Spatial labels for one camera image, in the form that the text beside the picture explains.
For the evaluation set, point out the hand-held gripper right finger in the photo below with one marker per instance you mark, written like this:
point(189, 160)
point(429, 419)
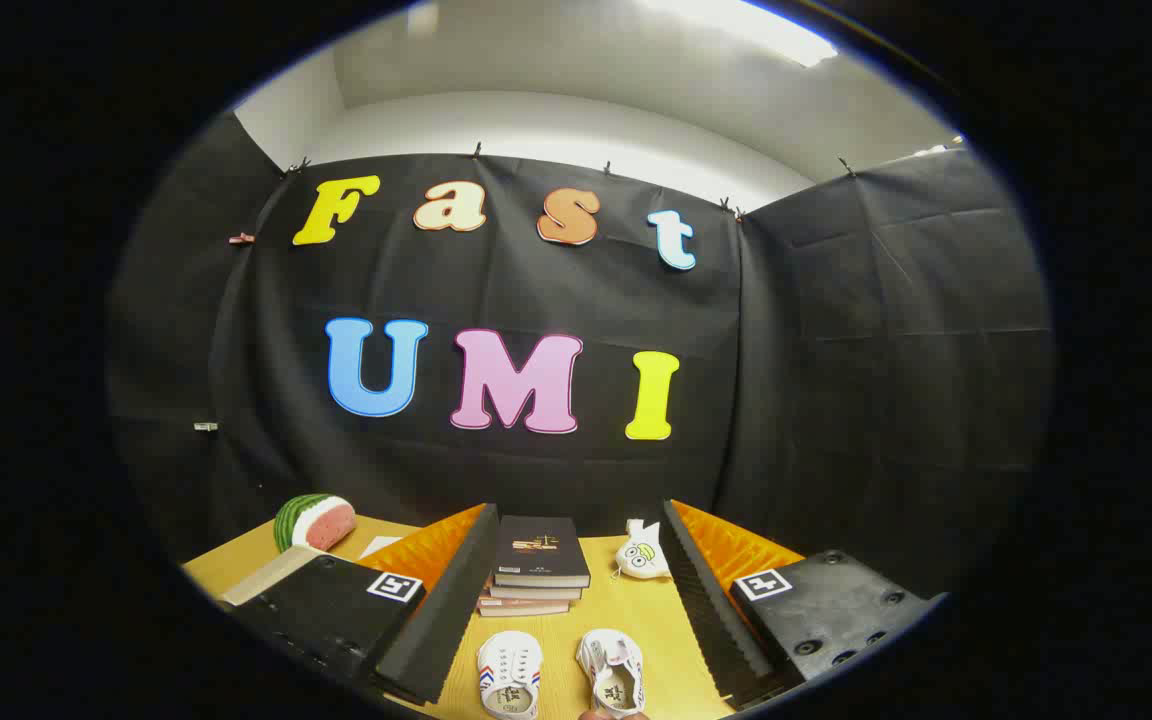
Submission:
point(716, 630)

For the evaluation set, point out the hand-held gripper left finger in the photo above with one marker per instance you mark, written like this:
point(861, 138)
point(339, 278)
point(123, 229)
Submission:
point(446, 620)

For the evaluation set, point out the white striped canvas shoe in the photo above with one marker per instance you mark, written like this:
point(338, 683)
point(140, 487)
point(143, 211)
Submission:
point(614, 675)
point(509, 675)

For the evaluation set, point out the cream fabric storage box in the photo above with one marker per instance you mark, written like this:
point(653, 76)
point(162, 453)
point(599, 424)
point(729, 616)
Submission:
point(261, 580)

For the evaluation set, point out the maroon book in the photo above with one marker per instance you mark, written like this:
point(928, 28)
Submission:
point(521, 607)

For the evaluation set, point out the brown book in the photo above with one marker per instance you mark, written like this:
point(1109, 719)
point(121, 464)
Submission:
point(536, 593)

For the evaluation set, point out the white portrait cover book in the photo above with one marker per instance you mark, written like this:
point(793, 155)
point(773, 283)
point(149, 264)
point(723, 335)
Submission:
point(380, 547)

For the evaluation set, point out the white cartoon plush toy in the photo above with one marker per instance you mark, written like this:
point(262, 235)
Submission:
point(642, 555)

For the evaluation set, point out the black cover book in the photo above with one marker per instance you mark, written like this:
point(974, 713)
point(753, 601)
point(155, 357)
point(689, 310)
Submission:
point(541, 548)

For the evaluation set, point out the watermelon slice toy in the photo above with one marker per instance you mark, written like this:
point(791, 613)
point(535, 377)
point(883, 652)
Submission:
point(311, 522)

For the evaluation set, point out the copper clip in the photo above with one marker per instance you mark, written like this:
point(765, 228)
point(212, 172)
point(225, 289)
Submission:
point(241, 239)

